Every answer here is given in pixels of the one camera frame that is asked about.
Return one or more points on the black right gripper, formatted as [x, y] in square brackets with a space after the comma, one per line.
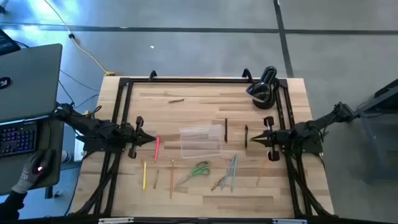
[275, 138]

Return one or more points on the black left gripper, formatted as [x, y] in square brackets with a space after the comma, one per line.
[135, 137]

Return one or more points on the pink highlighter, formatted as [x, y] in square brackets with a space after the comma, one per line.
[157, 147]

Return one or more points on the black pen red end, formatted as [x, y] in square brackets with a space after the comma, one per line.
[246, 137]

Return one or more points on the short orange pencil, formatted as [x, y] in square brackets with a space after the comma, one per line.
[261, 171]

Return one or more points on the olive green crayon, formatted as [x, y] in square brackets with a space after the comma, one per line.
[156, 179]
[217, 183]

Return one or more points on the teal pencil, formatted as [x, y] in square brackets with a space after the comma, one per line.
[234, 173]

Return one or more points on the brown crayon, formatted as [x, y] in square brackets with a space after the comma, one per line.
[176, 100]

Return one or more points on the blue pencil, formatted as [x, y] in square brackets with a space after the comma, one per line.
[227, 173]

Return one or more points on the long orange pencil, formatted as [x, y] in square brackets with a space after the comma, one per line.
[171, 180]

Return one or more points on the clear plastic supply box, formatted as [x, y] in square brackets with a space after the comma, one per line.
[200, 141]

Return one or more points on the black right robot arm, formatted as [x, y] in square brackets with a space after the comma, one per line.
[311, 130]

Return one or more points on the person's forearm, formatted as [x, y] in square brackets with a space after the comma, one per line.
[9, 205]

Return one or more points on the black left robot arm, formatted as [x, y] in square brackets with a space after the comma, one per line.
[93, 127]

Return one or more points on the black desk lamp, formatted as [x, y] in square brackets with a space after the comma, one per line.
[262, 90]

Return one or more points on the grey side desk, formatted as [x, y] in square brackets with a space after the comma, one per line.
[57, 140]

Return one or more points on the black computer mouse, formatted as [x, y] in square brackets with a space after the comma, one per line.
[42, 169]

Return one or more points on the person's hand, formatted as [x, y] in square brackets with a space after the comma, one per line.
[29, 174]

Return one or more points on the backlit black keyboard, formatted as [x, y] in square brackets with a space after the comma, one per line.
[17, 140]

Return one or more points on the grey metal cart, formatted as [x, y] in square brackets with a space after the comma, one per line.
[385, 98]

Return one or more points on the grey laptop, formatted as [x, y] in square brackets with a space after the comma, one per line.
[28, 81]

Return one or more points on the black aluminium table frame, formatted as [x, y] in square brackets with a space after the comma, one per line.
[202, 80]

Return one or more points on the silver metal bracket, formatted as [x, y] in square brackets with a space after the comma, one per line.
[115, 220]
[289, 221]

